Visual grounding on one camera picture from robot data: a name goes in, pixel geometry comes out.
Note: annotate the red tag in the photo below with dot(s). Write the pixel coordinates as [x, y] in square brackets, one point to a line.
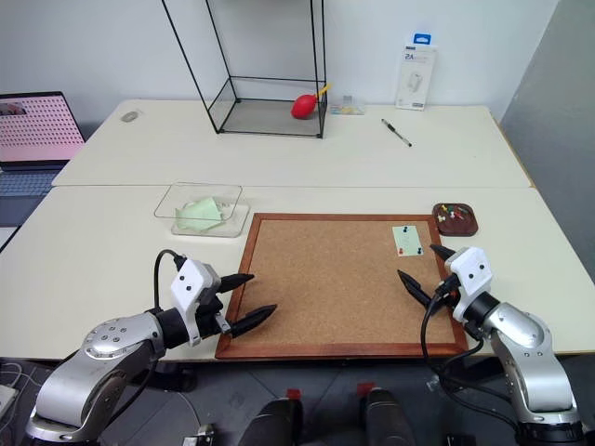
[294, 394]
[365, 389]

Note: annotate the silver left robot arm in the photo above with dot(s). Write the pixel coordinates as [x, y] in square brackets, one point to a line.
[93, 371]

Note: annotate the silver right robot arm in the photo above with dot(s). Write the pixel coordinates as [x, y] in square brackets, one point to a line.
[530, 362]

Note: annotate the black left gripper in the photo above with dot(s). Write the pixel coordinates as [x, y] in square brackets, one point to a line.
[209, 319]

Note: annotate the white retail package box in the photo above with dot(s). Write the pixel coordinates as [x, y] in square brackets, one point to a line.
[413, 81]

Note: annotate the red rubber air blower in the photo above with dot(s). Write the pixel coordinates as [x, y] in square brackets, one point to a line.
[304, 107]

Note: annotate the grey computer mouse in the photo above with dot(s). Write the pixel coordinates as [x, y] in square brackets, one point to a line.
[131, 116]

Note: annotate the black table foot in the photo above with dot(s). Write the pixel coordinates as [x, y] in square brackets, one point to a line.
[176, 376]

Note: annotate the small clear plastic box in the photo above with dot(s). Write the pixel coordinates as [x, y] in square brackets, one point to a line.
[347, 110]

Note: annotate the black and white pen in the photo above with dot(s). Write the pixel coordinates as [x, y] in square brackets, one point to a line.
[396, 133]

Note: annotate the crumpled green paper notes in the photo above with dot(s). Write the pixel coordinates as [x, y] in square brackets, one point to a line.
[200, 212]

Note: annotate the brown pushpin dish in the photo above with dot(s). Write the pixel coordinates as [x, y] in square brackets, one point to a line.
[458, 229]

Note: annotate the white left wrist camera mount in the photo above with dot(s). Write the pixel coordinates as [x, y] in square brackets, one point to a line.
[190, 283]

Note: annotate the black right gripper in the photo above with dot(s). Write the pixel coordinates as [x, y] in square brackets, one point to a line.
[450, 298]

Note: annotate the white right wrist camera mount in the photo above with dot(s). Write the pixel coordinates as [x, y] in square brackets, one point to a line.
[472, 267]

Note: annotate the wood-framed cork board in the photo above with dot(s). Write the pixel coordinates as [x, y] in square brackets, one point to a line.
[334, 283]

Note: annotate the pale green paper note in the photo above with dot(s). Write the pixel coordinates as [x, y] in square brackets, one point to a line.
[407, 241]

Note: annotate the open laptop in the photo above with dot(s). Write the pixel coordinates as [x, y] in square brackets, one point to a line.
[37, 125]

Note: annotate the clear plastic tray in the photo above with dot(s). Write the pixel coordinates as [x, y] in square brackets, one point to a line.
[234, 224]

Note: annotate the dark rounded shape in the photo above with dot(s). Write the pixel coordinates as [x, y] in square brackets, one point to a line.
[274, 423]
[386, 418]

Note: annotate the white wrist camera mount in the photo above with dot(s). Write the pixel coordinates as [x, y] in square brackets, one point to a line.
[190, 283]
[472, 267]

